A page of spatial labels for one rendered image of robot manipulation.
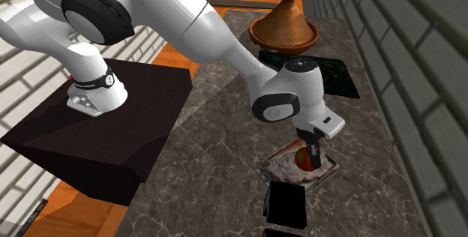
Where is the red tomato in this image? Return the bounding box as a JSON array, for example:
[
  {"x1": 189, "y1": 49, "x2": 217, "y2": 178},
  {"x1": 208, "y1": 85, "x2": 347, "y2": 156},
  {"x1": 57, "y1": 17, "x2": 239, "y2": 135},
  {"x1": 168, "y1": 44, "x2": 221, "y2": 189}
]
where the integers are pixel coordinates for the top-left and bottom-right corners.
[{"x1": 294, "y1": 146, "x2": 320, "y2": 173}]

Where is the metal tray with food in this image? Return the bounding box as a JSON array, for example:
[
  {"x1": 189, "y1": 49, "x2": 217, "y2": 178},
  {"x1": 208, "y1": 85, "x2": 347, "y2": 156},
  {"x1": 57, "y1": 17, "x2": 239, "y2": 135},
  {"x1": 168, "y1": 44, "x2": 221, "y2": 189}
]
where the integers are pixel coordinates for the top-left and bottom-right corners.
[{"x1": 259, "y1": 136, "x2": 341, "y2": 197}]

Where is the dark green marbled board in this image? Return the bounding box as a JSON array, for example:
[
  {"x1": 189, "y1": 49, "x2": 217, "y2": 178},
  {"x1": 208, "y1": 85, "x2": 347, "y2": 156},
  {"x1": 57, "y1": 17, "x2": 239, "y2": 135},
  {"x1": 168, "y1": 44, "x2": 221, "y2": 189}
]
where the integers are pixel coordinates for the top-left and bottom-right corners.
[{"x1": 258, "y1": 49, "x2": 362, "y2": 100}]

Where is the black box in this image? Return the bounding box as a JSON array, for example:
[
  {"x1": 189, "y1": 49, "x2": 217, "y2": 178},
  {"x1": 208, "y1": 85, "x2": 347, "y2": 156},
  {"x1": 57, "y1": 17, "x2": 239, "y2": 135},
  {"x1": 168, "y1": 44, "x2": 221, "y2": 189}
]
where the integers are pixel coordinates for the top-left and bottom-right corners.
[
  {"x1": 262, "y1": 180, "x2": 308, "y2": 230},
  {"x1": 262, "y1": 228, "x2": 303, "y2": 237}
]

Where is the brown clay tagine pot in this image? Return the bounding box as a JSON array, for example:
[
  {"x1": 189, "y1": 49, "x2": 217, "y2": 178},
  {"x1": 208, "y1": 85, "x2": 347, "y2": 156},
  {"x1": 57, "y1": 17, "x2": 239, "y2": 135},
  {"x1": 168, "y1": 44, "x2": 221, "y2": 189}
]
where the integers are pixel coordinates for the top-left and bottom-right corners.
[{"x1": 248, "y1": 0, "x2": 320, "y2": 56}]

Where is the dark robot stand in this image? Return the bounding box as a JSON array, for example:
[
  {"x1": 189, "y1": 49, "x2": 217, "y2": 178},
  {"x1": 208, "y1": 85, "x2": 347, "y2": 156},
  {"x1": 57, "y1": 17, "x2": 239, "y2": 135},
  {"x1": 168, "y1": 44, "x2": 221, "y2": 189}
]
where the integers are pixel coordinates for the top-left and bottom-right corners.
[{"x1": 0, "y1": 58, "x2": 194, "y2": 208}]

